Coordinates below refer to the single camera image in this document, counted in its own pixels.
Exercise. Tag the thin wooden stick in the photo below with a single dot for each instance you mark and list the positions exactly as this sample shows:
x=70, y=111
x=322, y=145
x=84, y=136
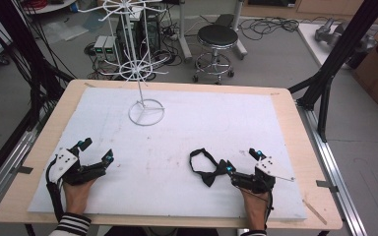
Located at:
x=315, y=212

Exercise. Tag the black metal frame strut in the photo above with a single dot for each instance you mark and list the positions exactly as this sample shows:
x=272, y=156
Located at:
x=338, y=55
x=23, y=49

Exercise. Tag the white metal table leg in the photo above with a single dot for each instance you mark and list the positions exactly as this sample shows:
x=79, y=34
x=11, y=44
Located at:
x=184, y=29
x=239, y=29

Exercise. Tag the white foam mat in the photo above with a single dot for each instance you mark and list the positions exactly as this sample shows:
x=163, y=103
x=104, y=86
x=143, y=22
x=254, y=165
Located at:
x=183, y=137

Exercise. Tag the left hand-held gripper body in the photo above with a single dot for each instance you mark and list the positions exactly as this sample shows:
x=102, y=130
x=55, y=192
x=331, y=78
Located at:
x=68, y=165

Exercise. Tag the person's right hand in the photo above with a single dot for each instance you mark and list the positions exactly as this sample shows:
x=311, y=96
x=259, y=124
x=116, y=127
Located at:
x=256, y=206

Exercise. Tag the grey machine on floor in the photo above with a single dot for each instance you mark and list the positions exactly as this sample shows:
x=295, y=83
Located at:
x=341, y=34

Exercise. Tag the grey power supply unit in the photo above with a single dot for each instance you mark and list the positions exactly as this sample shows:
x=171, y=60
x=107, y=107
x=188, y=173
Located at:
x=99, y=46
x=110, y=46

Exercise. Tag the aluminium rail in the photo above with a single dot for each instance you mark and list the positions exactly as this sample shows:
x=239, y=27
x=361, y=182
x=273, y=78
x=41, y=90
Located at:
x=331, y=170
x=3, y=173

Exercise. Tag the person's left hand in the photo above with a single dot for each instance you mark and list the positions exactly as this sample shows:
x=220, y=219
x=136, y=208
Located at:
x=77, y=196

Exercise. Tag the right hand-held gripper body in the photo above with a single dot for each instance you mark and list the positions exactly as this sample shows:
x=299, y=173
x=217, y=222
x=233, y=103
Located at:
x=259, y=175

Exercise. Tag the black round stool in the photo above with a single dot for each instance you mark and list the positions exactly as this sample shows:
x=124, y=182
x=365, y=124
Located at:
x=217, y=42

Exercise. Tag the black bow tie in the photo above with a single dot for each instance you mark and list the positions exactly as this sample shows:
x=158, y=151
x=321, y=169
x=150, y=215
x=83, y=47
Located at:
x=210, y=175

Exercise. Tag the black computer tower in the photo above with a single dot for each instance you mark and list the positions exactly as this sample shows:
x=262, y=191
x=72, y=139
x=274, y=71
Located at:
x=141, y=32

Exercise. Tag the grey tape strip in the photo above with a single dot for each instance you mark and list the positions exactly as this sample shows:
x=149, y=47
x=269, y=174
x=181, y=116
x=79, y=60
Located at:
x=327, y=185
x=22, y=169

